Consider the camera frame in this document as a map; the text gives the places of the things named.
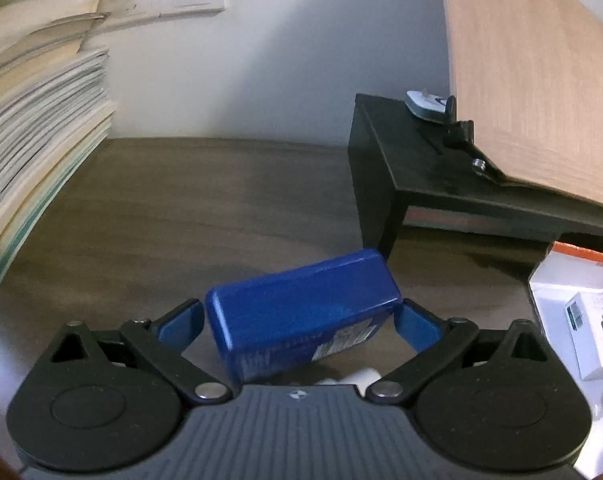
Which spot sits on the stack of books and papers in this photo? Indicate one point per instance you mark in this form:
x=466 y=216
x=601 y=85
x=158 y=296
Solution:
x=31 y=10

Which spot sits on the black metal board bracket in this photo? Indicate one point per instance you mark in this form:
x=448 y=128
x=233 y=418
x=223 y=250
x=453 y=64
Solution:
x=461 y=135

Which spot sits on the black monitor riser stand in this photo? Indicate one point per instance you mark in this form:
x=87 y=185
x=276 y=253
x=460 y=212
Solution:
x=406 y=170

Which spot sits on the white cardboard box orange rim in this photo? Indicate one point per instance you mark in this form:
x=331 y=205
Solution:
x=551 y=310

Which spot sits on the blue plastic box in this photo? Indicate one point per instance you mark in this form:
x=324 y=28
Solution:
x=301 y=300

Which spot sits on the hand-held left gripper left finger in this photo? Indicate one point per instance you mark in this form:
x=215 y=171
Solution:
x=179 y=325

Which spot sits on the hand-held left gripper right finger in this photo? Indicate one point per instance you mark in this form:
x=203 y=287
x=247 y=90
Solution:
x=419 y=327

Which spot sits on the small white device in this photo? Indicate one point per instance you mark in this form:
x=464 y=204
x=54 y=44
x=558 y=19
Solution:
x=426 y=107

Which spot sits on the white charger box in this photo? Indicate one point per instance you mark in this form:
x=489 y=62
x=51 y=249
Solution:
x=594 y=335

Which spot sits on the tilted wooden board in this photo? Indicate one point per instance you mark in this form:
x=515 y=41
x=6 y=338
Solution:
x=531 y=85

